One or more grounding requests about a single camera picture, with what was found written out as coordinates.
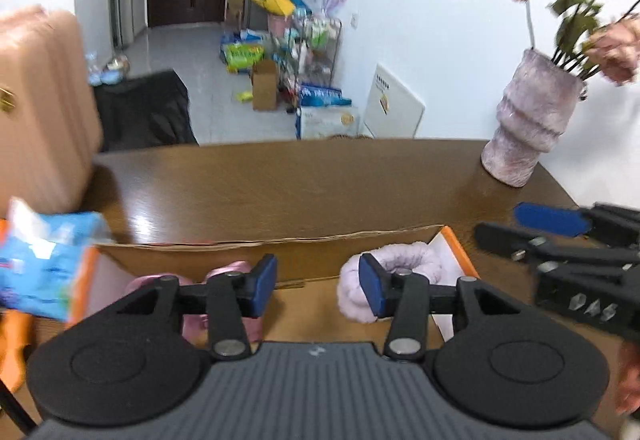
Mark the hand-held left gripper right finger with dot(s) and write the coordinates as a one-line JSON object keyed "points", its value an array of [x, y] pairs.
{"points": [[372, 287]]}

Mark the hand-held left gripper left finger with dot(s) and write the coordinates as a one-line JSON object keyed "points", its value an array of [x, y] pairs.
{"points": [[265, 285]]}

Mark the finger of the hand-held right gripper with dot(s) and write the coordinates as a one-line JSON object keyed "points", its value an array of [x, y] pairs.
{"points": [[550, 218], [500, 237]]}

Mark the fluffy lavender scrunchie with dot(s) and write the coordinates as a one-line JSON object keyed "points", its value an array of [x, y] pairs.
{"points": [[350, 297]]}

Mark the orange cardboard box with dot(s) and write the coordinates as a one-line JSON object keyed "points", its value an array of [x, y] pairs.
{"points": [[325, 255]]}

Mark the blue soft tissue pack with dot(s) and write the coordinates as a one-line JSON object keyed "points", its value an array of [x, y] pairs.
{"points": [[45, 265]]}

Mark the person's right hand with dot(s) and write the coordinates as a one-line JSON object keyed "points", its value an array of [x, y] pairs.
{"points": [[629, 380]]}

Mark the mauve ribbed vase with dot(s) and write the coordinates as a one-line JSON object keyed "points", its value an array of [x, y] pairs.
{"points": [[530, 120]]}

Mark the white flat panel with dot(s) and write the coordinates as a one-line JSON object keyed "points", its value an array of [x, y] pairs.
{"points": [[395, 102]]}

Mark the white printed carton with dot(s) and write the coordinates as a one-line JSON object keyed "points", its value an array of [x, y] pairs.
{"points": [[327, 122]]}

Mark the tall brown cardboard box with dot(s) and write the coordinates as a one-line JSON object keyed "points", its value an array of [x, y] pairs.
{"points": [[264, 87]]}

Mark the blue patterned pack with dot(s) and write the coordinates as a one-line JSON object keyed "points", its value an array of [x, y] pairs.
{"points": [[322, 95]]}

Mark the bunch of dried pink roses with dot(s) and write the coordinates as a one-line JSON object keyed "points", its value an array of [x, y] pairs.
{"points": [[575, 20]]}

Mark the black bag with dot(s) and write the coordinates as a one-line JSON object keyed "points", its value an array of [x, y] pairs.
{"points": [[142, 112]]}

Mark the green yellow packet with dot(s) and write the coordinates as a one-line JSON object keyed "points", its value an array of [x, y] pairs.
{"points": [[244, 57]]}

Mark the blue white packet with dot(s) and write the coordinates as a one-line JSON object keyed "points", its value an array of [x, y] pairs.
{"points": [[245, 39]]}

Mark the orange box lid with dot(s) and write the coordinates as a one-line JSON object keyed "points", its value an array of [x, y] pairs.
{"points": [[15, 350]]}

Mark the pink bucket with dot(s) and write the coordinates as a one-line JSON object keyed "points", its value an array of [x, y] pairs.
{"points": [[279, 25]]}

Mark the pack of water bottles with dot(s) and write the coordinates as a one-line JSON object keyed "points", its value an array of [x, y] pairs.
{"points": [[100, 70]]}

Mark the open brown cardboard box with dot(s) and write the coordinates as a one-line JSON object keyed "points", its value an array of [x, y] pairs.
{"points": [[235, 5]]}

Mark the yellow bag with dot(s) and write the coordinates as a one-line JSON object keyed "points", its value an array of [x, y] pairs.
{"points": [[275, 1]]}

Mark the pink ribbed suitcase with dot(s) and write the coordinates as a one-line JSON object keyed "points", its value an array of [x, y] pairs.
{"points": [[40, 110]]}

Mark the white wall socket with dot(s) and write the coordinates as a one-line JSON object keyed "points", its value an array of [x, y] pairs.
{"points": [[355, 21]]}

